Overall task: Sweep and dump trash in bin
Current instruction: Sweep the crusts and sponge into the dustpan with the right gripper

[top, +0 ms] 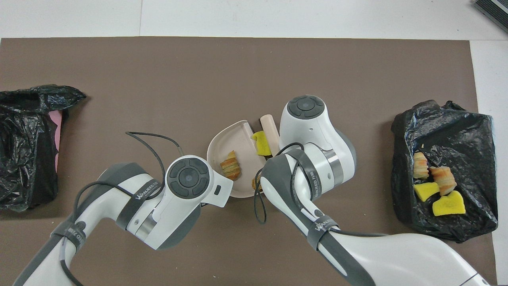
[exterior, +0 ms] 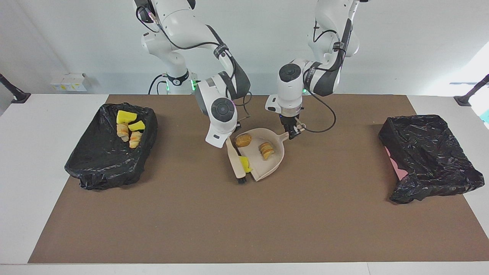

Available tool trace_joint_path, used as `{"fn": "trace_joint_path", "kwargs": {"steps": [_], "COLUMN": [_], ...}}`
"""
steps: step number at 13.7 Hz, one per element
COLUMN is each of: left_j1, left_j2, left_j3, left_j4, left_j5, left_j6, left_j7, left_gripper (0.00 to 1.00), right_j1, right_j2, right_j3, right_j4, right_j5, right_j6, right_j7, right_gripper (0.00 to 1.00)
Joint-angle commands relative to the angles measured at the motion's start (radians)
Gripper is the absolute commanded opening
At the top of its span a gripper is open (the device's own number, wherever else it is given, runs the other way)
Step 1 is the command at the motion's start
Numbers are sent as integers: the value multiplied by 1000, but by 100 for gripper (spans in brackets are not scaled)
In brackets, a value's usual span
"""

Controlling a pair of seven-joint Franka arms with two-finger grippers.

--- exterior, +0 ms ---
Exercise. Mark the beige brush black bristles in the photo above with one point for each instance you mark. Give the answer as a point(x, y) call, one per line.
point(235, 160)

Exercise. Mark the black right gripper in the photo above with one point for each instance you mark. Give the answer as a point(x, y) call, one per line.
point(238, 127)

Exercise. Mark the brown cork-like sponge chunk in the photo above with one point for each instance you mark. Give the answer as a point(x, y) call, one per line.
point(243, 140)

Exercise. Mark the beige plastic dustpan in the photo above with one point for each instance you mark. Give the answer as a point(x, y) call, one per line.
point(267, 168)

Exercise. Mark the black clamp stand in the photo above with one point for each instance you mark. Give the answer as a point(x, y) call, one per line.
point(17, 96)
point(464, 100)

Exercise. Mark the black plastic trash bag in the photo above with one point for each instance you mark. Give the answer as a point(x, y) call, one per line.
point(103, 160)
point(431, 152)

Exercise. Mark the white wall outlet box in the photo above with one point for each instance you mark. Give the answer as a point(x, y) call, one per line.
point(68, 82)

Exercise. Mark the yellow sponge wedge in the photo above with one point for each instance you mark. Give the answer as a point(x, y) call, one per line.
point(126, 117)

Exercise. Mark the orange striped sponge chunk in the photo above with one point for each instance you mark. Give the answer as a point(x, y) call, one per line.
point(266, 150)

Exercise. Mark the brown table mat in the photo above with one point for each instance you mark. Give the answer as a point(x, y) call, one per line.
point(229, 229)

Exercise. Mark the pink plastic bin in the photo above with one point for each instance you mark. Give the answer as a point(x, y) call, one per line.
point(399, 170)

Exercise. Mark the teal object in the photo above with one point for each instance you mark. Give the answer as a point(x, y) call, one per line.
point(486, 116)

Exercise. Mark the notched yellow sponge piece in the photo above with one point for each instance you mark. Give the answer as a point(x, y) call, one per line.
point(244, 164)

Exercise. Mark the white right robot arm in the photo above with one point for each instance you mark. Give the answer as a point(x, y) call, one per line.
point(183, 23)

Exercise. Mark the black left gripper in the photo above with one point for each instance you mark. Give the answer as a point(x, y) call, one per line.
point(292, 120)

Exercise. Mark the green and yellow sponge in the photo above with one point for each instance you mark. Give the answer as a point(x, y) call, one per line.
point(136, 125)

